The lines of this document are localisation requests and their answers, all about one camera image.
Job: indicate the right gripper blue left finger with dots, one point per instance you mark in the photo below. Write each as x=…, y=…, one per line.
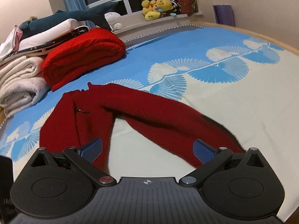
x=84, y=157

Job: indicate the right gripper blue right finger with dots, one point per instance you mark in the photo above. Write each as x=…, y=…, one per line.
x=212, y=160

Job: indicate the dark red knit sweater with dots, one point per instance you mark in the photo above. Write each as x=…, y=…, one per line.
x=82, y=116

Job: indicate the folded white pink clothes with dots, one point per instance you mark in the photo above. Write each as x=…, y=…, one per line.
x=42, y=43

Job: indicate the blue white patterned bedsheet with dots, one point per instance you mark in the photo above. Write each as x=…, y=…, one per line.
x=247, y=84

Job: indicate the folded white fleece blanket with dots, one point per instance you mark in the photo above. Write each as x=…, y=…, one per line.
x=22, y=84

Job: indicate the folded bright red sweater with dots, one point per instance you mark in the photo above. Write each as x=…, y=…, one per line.
x=80, y=55

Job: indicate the white seal plush toy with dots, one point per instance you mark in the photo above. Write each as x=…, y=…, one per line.
x=114, y=20

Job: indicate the teal shark plush toy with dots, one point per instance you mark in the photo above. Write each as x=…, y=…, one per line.
x=94, y=15

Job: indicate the yellow plush toy pile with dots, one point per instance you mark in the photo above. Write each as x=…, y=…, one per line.
x=152, y=10

